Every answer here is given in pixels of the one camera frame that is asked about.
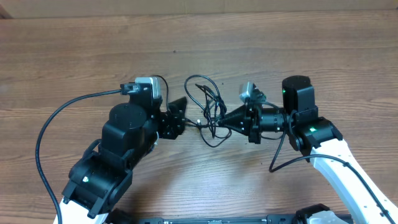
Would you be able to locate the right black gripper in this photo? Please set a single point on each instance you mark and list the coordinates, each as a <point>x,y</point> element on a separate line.
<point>243,116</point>

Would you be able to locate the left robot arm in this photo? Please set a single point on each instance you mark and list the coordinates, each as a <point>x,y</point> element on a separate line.
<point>104,173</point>

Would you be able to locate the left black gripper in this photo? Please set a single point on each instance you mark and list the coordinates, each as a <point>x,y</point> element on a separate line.
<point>171,124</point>

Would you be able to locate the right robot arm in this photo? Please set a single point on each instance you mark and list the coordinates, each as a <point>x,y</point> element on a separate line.
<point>317,139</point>

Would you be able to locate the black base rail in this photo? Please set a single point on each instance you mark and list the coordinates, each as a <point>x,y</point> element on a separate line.
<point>118,216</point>

